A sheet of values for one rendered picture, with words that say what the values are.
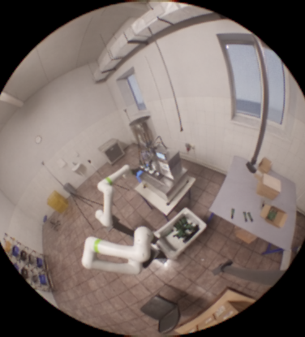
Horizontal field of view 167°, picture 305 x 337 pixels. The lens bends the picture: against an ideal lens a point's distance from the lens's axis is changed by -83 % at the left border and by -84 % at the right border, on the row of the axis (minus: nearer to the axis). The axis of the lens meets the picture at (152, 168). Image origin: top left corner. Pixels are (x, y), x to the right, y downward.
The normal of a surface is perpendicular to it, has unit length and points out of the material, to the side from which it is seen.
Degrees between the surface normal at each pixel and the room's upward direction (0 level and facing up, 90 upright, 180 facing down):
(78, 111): 90
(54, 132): 90
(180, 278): 0
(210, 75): 90
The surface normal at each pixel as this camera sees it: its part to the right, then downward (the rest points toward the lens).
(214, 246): -0.30, -0.70
